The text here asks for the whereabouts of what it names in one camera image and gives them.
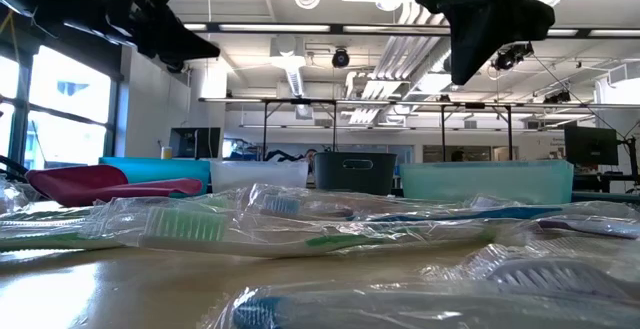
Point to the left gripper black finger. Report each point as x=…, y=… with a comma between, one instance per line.
x=160, y=29

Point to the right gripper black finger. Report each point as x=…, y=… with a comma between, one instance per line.
x=490, y=34

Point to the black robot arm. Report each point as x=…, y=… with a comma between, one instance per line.
x=280, y=156

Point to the black computer monitor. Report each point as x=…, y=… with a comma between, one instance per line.
x=590, y=145
x=195, y=143

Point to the yellow cup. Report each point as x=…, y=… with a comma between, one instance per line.
x=166, y=153

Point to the person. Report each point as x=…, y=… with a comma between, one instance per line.
x=311, y=155
x=458, y=156

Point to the bright blue plastic bin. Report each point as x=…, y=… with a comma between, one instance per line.
x=150, y=167

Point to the teal translucent plastic bin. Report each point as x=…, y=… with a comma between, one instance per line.
x=485, y=181

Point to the clear white plastic bin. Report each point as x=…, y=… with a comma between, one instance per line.
x=260, y=171

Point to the magenta plastic bin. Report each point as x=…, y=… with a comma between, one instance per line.
x=75, y=181

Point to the black monitor stand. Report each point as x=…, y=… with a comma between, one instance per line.
x=632, y=159

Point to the dark grey plastic bin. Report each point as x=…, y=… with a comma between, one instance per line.
x=330, y=176

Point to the black round camera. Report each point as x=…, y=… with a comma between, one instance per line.
x=341, y=59

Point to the black gantry frame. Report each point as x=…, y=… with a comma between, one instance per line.
x=334, y=124

